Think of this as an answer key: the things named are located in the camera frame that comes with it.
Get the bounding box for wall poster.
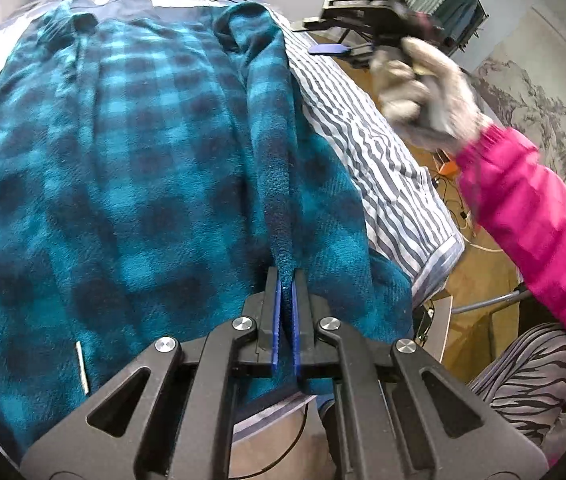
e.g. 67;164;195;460
463;5;566;206

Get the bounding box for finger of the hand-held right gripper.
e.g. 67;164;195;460
290;15;364;33
309;42;378;68

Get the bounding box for person's right hand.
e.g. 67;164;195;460
370;37;494;153

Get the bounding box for teal plaid fleece jacket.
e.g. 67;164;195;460
0;0;414;453

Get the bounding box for dark teal hanging jacket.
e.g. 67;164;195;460
435;0;486;36

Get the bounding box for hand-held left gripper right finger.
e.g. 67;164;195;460
290;270;548;480

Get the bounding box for zebra striped pants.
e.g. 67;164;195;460
468;322;566;448

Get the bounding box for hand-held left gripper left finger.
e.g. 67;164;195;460
19;267;281;480

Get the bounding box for wooden board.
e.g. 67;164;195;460
413;295;454;363

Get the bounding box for grey metal chair frame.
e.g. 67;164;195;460
450;282;531;313

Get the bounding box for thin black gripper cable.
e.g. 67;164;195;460
233;400;310;478

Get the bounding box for person's right forearm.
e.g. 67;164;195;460
455;125;566;406

